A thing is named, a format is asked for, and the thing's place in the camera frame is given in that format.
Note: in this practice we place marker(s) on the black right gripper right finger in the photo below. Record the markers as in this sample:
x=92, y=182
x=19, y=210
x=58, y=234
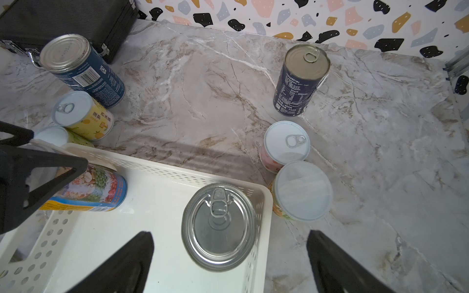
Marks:
x=335, y=271

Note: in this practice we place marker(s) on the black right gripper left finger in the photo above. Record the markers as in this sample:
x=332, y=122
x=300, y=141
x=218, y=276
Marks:
x=126, y=271

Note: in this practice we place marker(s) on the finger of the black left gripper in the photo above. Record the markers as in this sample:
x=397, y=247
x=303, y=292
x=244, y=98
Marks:
x=18, y=203
x=19, y=136

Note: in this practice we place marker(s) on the blue label soup can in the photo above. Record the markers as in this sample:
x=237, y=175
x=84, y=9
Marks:
x=218, y=227

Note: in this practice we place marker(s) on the dark navy tall can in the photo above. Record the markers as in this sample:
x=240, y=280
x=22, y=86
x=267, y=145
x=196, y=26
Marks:
x=304, y=69

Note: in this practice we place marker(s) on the white perforated plastic basket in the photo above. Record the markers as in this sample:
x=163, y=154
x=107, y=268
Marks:
x=73, y=244

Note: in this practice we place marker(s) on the green label small can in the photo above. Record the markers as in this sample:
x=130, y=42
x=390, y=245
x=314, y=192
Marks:
x=60, y=136

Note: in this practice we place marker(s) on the yellow label small can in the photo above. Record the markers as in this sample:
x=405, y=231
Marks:
x=80, y=113

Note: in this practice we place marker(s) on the orange green lidded can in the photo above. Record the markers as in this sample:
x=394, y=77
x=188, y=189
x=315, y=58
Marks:
x=302, y=192

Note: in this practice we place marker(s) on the blue label can left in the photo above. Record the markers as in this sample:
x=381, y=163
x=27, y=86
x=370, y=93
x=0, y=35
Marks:
x=73, y=60

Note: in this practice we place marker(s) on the black hard case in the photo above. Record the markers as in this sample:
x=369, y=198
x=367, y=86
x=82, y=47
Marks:
x=27, y=26

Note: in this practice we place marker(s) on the pink label small can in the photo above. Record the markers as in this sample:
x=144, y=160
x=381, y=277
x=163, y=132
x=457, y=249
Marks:
x=284, y=142

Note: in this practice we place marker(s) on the aluminium corner frame post right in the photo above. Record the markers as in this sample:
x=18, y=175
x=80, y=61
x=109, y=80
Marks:
x=458, y=64

